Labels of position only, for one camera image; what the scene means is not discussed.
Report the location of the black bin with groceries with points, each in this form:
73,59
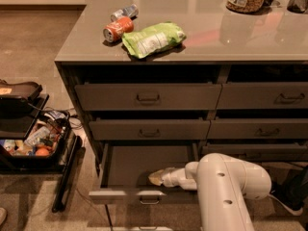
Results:
50,131

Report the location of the grey drawer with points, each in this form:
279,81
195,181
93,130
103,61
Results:
285,95
125,169
253,152
149,129
150,97
259,128

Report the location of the orange soda can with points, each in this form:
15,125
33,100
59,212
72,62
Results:
115,30

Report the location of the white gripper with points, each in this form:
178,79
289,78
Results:
170,177

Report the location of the orange fruit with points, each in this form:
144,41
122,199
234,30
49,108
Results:
42,152

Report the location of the blue jeans leg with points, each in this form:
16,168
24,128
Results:
296,190

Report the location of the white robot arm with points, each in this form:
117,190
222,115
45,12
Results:
223,185

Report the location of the white shoe tip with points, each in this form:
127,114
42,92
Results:
3,215

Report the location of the black sneaker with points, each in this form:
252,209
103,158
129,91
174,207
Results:
277,194

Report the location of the dark glass object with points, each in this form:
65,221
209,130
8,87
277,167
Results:
297,6

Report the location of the grey drawer cabinet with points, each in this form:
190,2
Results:
161,71

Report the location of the brown leather bag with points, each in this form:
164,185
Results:
23,92

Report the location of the green chip bag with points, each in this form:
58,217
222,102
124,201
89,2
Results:
153,39

